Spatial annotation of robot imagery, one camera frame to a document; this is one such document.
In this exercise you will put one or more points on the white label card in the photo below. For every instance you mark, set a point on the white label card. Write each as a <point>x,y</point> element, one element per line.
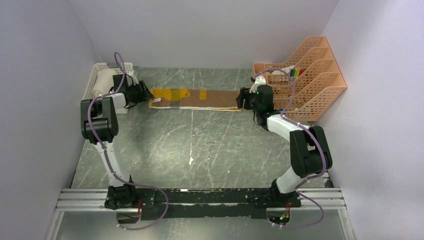
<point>282,71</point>

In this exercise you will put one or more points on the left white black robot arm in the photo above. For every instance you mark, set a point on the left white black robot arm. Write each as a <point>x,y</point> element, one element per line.
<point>99,125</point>

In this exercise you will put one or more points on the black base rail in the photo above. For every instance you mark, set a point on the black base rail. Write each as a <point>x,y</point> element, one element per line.
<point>198,203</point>

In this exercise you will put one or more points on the coloured marker pens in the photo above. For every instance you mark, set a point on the coloured marker pens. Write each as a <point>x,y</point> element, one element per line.
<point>296,72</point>

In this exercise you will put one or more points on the white plastic basket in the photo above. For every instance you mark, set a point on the white plastic basket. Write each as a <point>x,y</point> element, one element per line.
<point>129,69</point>

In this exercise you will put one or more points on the orange file organizer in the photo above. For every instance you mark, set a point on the orange file organizer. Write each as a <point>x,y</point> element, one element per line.
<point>310,95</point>

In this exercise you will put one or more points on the brown yellow towel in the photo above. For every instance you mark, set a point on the brown yellow towel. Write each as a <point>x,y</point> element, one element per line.
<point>194,99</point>

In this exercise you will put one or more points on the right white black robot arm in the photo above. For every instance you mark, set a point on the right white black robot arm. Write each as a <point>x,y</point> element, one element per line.
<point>310,155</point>

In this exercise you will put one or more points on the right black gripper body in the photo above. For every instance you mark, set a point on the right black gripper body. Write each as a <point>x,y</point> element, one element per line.
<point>250,103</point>

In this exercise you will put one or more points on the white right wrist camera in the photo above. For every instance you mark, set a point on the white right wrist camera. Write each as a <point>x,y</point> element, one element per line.
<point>257,81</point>

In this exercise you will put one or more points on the cream white towel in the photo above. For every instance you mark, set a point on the cream white towel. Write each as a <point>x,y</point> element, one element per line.
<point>104,82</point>

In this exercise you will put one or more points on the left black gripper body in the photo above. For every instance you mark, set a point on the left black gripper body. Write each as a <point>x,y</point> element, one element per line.
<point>134,89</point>

